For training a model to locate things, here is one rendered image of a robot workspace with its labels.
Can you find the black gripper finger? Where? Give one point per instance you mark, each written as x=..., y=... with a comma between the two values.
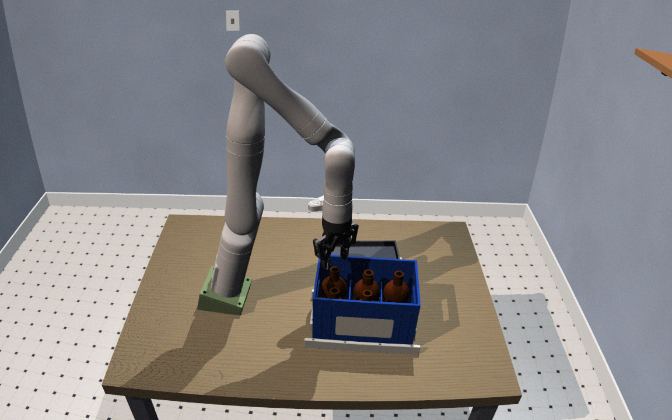
x=320, y=247
x=348, y=240

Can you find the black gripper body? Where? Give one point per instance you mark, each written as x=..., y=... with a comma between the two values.
x=331, y=228

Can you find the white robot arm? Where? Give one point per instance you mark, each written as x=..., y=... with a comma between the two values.
x=255, y=83

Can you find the blue crate with dividers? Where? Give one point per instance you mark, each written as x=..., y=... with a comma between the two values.
x=365, y=321

